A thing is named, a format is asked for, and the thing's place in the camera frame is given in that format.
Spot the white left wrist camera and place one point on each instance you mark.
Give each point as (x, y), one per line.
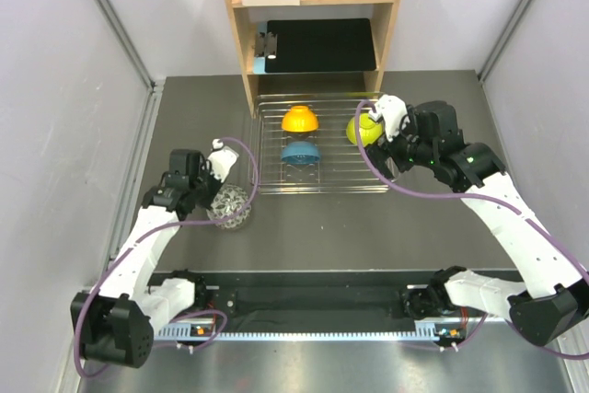
(222, 158)

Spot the blue bowl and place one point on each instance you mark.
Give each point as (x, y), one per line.
(300, 153)

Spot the orange bowl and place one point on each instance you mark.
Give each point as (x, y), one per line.
(300, 119)

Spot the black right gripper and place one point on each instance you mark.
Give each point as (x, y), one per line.
(378, 157)

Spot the metal wire dish rack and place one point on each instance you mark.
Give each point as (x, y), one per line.
(339, 167)

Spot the black clipboard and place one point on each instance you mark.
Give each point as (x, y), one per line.
(307, 46)

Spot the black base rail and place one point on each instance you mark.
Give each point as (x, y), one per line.
(340, 302)

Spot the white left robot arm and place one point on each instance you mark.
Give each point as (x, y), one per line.
(117, 320)

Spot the green bowl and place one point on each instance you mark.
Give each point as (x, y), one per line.
(369, 130)

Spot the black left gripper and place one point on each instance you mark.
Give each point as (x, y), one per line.
(205, 169)

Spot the patterned white floral bowl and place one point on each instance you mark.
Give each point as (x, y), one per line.
(227, 202)

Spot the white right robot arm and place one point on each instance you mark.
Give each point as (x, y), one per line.
(552, 294)

